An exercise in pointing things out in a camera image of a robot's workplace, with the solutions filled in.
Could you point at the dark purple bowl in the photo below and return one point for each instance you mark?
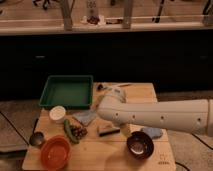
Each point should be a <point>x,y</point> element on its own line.
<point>140,145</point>

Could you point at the metal measuring cup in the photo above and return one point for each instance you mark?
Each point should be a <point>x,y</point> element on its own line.
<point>37,139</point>

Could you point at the wooden black eraser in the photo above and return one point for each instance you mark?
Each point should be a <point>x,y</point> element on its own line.
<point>107,130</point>

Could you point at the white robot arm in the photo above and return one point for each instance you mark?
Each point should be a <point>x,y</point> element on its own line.
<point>192,116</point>

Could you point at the white small bowl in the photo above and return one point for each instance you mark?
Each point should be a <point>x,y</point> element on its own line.
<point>57,114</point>

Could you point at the brown grapes bunch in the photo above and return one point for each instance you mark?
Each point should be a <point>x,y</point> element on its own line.
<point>78,131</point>

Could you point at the orange plastic bowl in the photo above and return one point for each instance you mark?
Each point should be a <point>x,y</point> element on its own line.
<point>55,153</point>

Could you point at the blue sponge right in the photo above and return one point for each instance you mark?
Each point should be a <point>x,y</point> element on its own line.
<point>153,133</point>

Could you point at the green cucumber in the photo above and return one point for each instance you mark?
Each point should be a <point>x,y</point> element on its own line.
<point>68,132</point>

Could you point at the blue cloth left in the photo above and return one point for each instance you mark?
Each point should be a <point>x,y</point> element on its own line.
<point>85,117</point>

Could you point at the green plastic tray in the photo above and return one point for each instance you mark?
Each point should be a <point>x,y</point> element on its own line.
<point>69,91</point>

